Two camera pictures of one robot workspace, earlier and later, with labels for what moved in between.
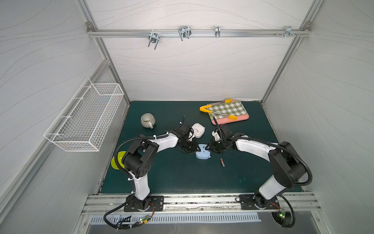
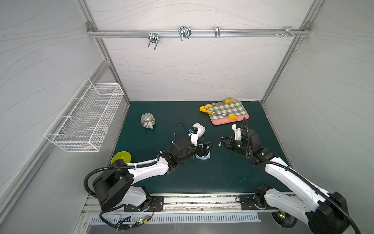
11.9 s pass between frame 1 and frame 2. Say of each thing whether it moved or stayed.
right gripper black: moved
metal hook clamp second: stayed
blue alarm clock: stayed
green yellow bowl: stayed
